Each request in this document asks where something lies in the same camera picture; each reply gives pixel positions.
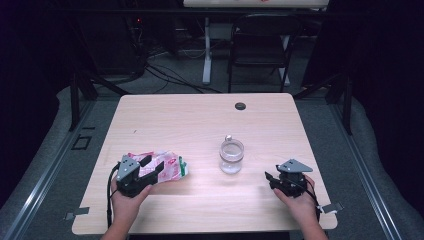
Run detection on black tape square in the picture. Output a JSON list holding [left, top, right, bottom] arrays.
[[71, 133, 93, 151]]

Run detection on aluminium floor rail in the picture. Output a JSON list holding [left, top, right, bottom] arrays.
[[328, 99, 404, 240], [0, 99, 96, 240]]

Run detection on grey tape piece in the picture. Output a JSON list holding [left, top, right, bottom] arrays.
[[319, 202, 344, 215], [64, 206, 90, 222]]

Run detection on black floor cables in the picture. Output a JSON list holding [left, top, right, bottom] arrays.
[[143, 63, 223, 95]]

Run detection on black metal crossbar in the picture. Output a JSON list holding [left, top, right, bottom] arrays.
[[49, 8, 334, 16]]

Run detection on person's left hand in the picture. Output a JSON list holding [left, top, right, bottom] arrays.
[[110, 178, 153, 223]]

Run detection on black folding chair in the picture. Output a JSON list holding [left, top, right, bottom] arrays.
[[227, 13, 303, 94]]

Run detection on black metal stand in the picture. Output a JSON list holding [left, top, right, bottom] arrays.
[[293, 73, 354, 136], [68, 71, 131, 133]]

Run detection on person's right hand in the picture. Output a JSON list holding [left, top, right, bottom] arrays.
[[273, 175, 321, 224]]

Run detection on red and white snack bag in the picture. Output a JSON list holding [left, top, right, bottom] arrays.
[[127, 150, 189, 184]]

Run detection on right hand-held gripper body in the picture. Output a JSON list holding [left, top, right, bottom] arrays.
[[275, 158, 314, 198]]

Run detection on clear glass jar with hinged lid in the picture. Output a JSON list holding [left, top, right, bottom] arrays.
[[218, 134, 245, 175]]

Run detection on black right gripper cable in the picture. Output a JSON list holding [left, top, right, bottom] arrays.
[[301, 179, 323, 223]]

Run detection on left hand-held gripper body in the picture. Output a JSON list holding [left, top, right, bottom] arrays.
[[114, 154, 158, 198]]

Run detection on dark computer tower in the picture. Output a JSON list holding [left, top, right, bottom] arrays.
[[79, 13, 148, 76]]

